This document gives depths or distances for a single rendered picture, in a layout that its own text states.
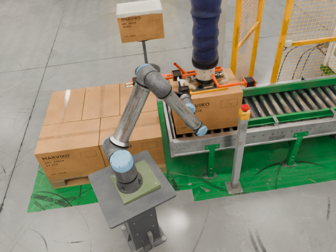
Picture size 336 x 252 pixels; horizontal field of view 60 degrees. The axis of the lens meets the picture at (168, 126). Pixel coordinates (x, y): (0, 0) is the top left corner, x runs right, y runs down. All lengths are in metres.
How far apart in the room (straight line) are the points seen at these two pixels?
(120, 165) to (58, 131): 1.31
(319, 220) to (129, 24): 3.16
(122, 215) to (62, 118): 1.53
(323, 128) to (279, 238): 1.09
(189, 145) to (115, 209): 0.96
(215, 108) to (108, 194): 1.18
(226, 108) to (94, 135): 1.28
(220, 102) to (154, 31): 1.92
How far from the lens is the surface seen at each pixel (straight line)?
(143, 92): 1.87
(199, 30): 2.32
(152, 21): 4.13
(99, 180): 2.24
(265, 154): 3.37
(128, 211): 2.04
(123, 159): 1.93
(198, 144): 2.67
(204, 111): 2.59
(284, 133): 2.91
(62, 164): 3.02
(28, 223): 3.21
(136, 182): 2.05
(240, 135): 2.45
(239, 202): 2.95
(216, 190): 3.00
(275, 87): 3.27
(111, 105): 3.21
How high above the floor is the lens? 2.46
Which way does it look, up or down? 43 degrees down
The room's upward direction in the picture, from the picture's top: 5 degrees counter-clockwise
